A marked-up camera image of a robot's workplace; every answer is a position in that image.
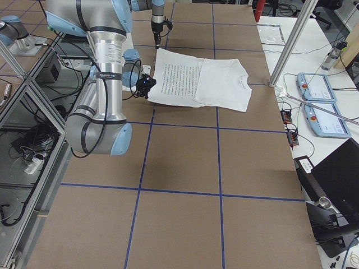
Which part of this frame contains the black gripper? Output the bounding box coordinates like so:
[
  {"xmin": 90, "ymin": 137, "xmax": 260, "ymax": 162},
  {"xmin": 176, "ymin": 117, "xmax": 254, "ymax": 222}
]
[
  {"xmin": 151, "ymin": 17, "xmax": 173, "ymax": 49},
  {"xmin": 135, "ymin": 74, "xmax": 157, "ymax": 98}
]

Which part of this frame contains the white long-sleeve printed shirt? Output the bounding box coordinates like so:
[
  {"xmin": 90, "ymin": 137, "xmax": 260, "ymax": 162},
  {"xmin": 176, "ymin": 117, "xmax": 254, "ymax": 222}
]
[{"xmin": 148, "ymin": 49, "xmax": 252, "ymax": 112}]

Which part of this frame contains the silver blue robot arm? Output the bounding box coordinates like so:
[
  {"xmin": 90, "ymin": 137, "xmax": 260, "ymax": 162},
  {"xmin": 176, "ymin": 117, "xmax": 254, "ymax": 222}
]
[
  {"xmin": 45, "ymin": 1, "xmax": 164, "ymax": 158},
  {"xmin": 128, "ymin": 0, "xmax": 173, "ymax": 49}
]

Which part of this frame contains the plastic sheet document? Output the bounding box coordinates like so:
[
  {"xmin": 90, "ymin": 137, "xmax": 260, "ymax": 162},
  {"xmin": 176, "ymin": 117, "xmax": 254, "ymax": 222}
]
[{"xmin": 257, "ymin": 24, "xmax": 286, "ymax": 45}]

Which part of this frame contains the white power strip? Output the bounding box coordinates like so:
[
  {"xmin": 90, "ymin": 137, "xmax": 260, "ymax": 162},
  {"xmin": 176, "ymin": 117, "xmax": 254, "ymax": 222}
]
[{"xmin": 24, "ymin": 154, "xmax": 45, "ymax": 175}]

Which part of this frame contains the upper blue teach pendant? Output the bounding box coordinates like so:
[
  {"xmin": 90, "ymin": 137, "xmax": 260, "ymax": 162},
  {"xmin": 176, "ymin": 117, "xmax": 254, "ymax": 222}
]
[{"xmin": 297, "ymin": 72, "xmax": 337, "ymax": 103}]

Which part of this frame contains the blue teach pendant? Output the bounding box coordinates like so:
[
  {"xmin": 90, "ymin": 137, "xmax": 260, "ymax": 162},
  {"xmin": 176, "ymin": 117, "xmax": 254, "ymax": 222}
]
[
  {"xmin": 297, "ymin": 72, "xmax": 337, "ymax": 103},
  {"xmin": 304, "ymin": 105, "xmax": 351, "ymax": 138}
]

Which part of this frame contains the clear water bottle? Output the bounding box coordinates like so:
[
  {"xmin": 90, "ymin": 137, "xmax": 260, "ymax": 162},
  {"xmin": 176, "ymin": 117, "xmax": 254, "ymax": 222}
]
[{"xmin": 321, "ymin": 41, "xmax": 347, "ymax": 71}]

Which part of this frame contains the lower blue teach pendant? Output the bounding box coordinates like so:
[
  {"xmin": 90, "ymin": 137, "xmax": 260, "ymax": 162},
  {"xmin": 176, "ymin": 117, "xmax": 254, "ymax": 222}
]
[{"xmin": 304, "ymin": 105, "xmax": 351, "ymax": 138}]

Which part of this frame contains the black laptop computer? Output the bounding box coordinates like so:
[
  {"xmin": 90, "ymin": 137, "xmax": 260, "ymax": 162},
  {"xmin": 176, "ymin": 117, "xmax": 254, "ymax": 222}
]
[{"xmin": 294, "ymin": 138, "xmax": 358, "ymax": 218}]

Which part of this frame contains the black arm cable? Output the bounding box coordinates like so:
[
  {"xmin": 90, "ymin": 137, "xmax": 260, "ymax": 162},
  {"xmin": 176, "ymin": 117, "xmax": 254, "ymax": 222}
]
[{"xmin": 70, "ymin": 41, "xmax": 146, "ymax": 159}]

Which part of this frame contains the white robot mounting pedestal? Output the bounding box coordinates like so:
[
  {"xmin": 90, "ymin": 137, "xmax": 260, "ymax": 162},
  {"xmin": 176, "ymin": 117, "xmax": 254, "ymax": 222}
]
[{"xmin": 122, "ymin": 33, "xmax": 151, "ymax": 91}]

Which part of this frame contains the aluminium frame post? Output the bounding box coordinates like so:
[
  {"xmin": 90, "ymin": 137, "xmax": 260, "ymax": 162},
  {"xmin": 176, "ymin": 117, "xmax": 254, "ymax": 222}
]
[{"xmin": 268, "ymin": 0, "xmax": 318, "ymax": 87}]

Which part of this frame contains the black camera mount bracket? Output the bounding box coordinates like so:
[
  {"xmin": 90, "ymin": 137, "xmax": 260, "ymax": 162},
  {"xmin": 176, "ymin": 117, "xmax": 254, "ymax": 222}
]
[{"xmin": 306, "ymin": 197, "xmax": 358, "ymax": 258}]

